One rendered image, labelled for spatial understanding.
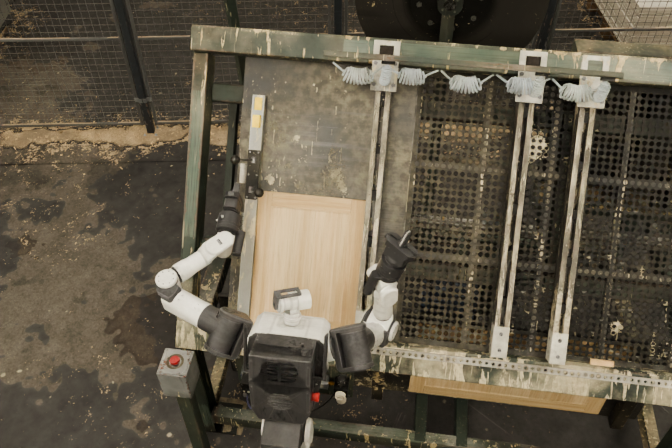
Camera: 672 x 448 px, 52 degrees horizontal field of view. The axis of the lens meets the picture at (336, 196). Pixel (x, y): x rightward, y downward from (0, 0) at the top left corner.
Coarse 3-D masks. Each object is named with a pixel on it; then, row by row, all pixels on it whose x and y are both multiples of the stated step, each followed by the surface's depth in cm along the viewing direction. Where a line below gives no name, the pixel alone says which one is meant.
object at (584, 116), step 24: (600, 96) 247; (576, 120) 259; (576, 144) 258; (576, 168) 258; (576, 192) 263; (576, 216) 261; (576, 240) 261; (576, 264) 262; (552, 312) 268; (552, 336) 265; (552, 360) 266
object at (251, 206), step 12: (264, 96) 272; (252, 108) 272; (264, 108) 273; (264, 120) 275; (252, 132) 273; (252, 144) 274; (252, 204) 276; (252, 216) 276; (252, 228) 277; (252, 240) 277; (252, 252) 278; (240, 264) 279; (252, 264) 278; (240, 276) 279; (252, 276) 280; (240, 288) 280; (240, 300) 280
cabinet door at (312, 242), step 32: (288, 224) 278; (320, 224) 276; (352, 224) 275; (256, 256) 280; (288, 256) 279; (320, 256) 277; (352, 256) 276; (256, 288) 281; (320, 288) 279; (352, 288) 277; (352, 320) 278
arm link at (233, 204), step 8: (232, 192) 259; (232, 200) 259; (240, 200) 263; (224, 208) 260; (232, 208) 259; (240, 208) 266; (224, 216) 256; (232, 216) 256; (240, 216) 259; (240, 224) 260
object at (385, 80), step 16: (384, 64) 259; (384, 80) 249; (384, 96) 264; (384, 112) 264; (384, 128) 264; (384, 144) 265; (384, 160) 266; (368, 176) 267; (368, 192) 267; (368, 208) 268; (368, 224) 269; (368, 240) 270; (368, 256) 273; (368, 304) 271
